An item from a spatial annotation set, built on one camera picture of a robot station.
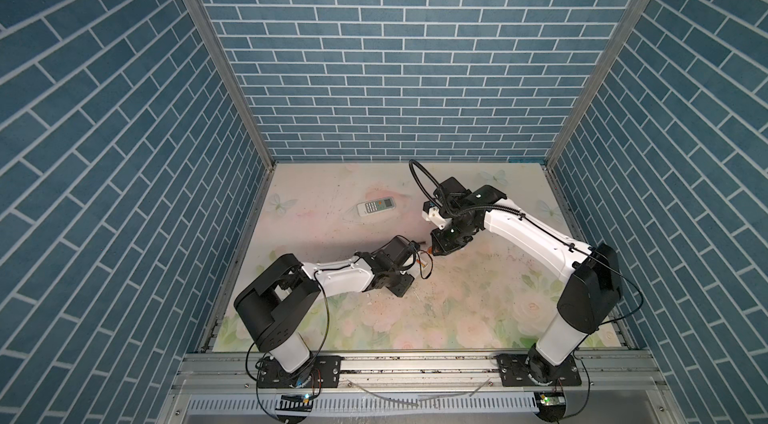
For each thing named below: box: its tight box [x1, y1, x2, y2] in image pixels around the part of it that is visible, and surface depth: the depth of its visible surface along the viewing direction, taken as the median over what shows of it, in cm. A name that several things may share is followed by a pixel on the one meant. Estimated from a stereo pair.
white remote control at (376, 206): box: [357, 196, 397, 217], surface depth 107 cm
